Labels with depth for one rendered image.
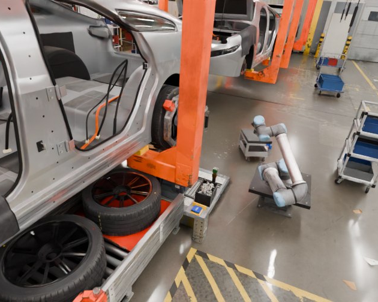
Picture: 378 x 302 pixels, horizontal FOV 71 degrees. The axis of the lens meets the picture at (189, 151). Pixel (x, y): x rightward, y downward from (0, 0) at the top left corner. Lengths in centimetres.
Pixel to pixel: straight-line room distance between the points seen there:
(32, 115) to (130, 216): 101
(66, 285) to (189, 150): 121
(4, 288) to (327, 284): 227
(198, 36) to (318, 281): 212
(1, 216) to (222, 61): 420
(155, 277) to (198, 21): 191
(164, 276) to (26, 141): 144
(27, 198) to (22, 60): 73
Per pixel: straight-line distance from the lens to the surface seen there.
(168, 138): 257
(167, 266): 240
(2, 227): 168
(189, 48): 189
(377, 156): 377
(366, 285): 283
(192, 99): 194
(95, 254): 188
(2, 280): 195
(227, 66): 507
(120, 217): 211
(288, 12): 594
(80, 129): 267
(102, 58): 439
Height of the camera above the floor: 193
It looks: 29 degrees down
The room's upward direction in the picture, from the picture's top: 4 degrees clockwise
